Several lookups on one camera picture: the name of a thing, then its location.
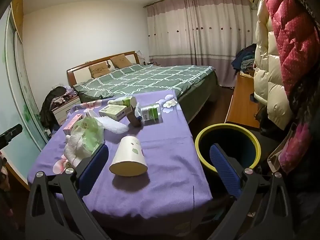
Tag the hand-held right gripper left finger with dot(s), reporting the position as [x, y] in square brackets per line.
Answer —
[92, 170]

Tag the small brown box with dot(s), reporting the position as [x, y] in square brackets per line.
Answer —
[133, 121]

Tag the yellow-rimmed blue bin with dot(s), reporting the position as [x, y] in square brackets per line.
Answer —
[235, 137]

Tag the clear plastic bottle green label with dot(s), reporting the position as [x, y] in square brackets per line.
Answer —
[151, 113]

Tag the brown pillow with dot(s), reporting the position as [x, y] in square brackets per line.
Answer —
[121, 60]
[98, 70]

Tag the pile of folded clothes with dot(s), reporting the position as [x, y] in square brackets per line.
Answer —
[243, 57]

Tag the pink floral bag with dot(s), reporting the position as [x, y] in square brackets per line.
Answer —
[297, 145]

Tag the dark jacket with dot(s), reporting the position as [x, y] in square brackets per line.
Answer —
[48, 105]

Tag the green white box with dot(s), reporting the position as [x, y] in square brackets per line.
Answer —
[112, 111]

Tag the floral cloth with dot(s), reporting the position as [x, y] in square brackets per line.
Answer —
[62, 99]

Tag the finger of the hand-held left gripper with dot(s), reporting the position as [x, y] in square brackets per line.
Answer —
[11, 132]

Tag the purple floral tablecloth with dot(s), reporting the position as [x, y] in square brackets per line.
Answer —
[162, 160]

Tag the orange wooden desk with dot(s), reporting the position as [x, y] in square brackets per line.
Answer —
[241, 105]

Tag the pale green drink carton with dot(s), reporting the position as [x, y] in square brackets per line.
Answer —
[123, 101]

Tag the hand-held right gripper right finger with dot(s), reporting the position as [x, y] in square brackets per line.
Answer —
[225, 172]

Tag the red puffer jacket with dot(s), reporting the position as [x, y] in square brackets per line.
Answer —
[292, 30]

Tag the white puffer jacket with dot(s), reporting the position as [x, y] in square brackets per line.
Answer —
[272, 80]

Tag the green checked bed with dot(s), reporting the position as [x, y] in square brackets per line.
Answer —
[150, 77]

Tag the green plastic bag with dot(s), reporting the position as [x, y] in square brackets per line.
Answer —
[90, 135]

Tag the white nightstand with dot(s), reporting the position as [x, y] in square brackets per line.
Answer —
[62, 112]

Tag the person's left forearm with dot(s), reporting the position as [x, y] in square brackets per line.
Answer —
[3, 180]

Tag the wooden bed headboard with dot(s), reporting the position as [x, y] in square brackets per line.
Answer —
[80, 73]

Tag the pink drink carton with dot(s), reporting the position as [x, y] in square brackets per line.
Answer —
[72, 123]

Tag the pink white curtain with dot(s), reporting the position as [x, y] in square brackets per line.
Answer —
[195, 30]

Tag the sliding door wardrobe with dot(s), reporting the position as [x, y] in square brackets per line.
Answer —
[15, 80]

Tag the blue white wrapper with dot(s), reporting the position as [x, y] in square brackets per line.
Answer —
[138, 111]

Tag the white paper cup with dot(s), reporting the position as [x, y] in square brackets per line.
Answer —
[130, 155]

